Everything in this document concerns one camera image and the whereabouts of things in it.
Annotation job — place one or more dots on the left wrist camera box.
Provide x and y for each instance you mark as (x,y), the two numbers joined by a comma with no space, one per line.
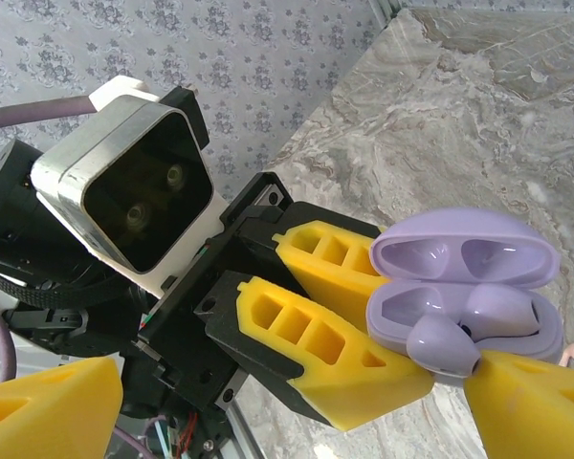
(100,143)

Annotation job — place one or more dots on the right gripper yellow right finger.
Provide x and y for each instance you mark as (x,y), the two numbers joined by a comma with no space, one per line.
(531,416)

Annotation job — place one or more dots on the long aluminium frame rail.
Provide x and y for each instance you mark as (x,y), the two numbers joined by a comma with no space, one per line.
(249,435)

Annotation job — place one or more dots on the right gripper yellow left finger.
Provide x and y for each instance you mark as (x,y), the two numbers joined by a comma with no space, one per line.
(43,416)

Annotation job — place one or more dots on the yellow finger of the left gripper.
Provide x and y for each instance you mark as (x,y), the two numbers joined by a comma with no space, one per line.
(359,392)
(325,282)

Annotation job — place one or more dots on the lilac earbuds charging case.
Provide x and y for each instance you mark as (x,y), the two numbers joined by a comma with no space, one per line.
(397,306)

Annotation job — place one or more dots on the aluminium corner post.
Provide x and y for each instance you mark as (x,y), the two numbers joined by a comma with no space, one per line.
(385,8)

